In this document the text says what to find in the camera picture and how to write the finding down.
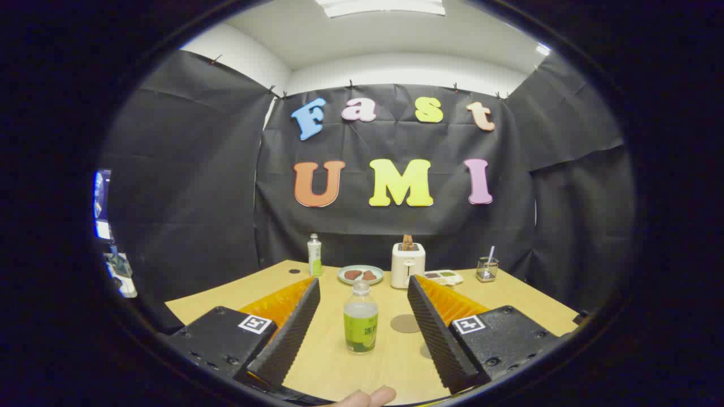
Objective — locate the clear green label juice bottle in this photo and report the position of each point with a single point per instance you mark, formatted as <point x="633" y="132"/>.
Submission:
<point x="361" y="328"/>

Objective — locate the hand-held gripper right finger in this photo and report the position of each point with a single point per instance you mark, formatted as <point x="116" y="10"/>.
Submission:
<point x="438" y="339"/>

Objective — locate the long ceiling light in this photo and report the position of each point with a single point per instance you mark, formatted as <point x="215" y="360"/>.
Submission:
<point x="380" y="7"/>

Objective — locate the round brown coaster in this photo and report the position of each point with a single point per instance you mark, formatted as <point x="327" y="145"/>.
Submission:
<point x="403" y="324"/>

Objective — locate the wooden table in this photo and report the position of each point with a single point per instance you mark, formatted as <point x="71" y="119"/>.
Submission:
<point x="328" y="362"/>

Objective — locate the white toaster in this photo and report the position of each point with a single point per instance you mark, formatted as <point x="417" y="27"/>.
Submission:
<point x="408" y="268"/>

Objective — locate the brown meat piece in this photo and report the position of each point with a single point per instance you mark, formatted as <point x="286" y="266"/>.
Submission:
<point x="370" y="276"/>
<point x="353" y="275"/>

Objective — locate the white straw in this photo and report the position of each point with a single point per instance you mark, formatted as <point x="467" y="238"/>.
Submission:
<point x="490" y="253"/>

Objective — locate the brown bread slice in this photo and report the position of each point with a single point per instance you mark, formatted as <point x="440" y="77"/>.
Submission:
<point x="407" y="242"/>

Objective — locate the pale green plate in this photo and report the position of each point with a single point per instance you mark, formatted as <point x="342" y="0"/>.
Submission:
<point x="360" y="280"/>

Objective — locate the small ceiling light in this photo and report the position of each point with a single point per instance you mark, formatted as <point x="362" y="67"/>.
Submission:
<point x="543" y="50"/>

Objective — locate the white green slim bottle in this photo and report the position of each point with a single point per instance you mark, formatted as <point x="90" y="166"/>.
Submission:
<point x="314" y="257"/>

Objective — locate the bright blue screen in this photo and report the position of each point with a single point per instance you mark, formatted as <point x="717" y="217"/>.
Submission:
<point x="102" y="203"/>

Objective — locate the white patterned object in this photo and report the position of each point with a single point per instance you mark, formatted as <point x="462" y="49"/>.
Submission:
<point x="120" y="274"/>

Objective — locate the white divided snack tray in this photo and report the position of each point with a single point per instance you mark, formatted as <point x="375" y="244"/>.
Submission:
<point x="444" y="277"/>

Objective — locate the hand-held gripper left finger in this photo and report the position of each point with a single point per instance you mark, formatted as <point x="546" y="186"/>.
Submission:
<point x="288" y="339"/>

